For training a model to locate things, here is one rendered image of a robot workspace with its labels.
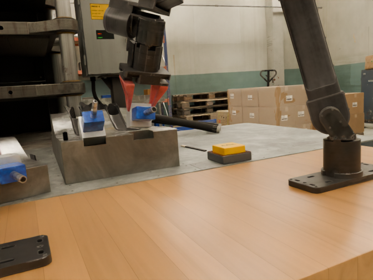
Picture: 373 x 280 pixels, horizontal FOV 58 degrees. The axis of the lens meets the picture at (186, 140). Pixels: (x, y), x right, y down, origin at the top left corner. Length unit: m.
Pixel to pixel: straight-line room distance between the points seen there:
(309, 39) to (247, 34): 8.11
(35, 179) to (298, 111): 4.23
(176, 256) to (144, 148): 0.42
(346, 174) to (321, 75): 0.18
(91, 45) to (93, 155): 0.95
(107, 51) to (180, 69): 6.29
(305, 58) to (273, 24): 8.18
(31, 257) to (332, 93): 0.51
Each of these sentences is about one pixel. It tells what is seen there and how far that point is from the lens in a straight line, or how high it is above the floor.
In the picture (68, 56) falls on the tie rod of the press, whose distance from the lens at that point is 1.49.
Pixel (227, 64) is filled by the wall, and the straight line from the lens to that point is 8.38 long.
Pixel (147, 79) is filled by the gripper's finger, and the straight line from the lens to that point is 0.73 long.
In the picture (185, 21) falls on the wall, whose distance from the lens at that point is 8.09.
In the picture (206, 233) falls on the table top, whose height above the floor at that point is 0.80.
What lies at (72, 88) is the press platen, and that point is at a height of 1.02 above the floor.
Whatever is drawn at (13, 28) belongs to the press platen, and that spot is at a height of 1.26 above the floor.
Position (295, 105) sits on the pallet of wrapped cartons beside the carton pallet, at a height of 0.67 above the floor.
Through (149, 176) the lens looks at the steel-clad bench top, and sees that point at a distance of 0.73.
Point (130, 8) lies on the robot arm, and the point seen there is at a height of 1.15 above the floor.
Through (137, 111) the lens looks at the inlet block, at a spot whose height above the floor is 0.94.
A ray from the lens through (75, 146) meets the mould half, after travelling 0.74.
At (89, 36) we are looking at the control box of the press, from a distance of 1.64.
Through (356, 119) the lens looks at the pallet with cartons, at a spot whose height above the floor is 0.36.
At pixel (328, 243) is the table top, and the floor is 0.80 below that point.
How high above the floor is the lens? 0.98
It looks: 9 degrees down
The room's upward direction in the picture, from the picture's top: 4 degrees counter-clockwise
